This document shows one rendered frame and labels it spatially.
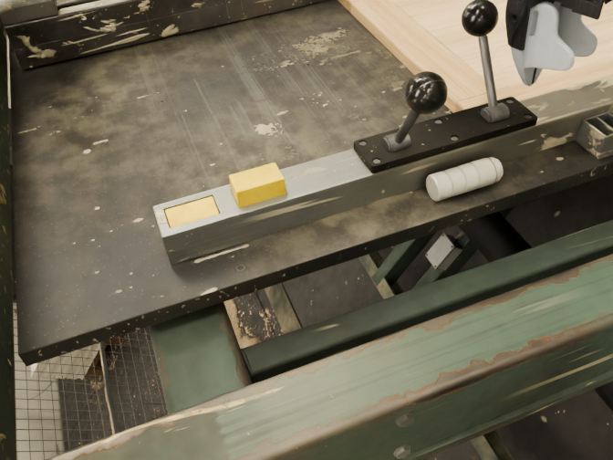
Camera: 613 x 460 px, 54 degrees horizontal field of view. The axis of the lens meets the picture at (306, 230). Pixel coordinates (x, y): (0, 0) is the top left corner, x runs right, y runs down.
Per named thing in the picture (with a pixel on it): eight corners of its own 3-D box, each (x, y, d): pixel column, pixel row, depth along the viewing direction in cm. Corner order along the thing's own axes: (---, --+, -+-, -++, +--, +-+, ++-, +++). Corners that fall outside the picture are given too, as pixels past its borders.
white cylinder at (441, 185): (437, 207, 64) (503, 186, 65) (440, 185, 61) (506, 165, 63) (423, 191, 66) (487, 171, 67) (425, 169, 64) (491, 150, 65)
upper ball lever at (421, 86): (416, 159, 65) (461, 95, 52) (384, 168, 64) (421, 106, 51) (402, 128, 66) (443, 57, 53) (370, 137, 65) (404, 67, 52)
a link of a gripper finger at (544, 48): (553, 115, 56) (577, 19, 49) (499, 91, 59) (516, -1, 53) (572, 101, 57) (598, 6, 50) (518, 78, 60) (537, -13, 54)
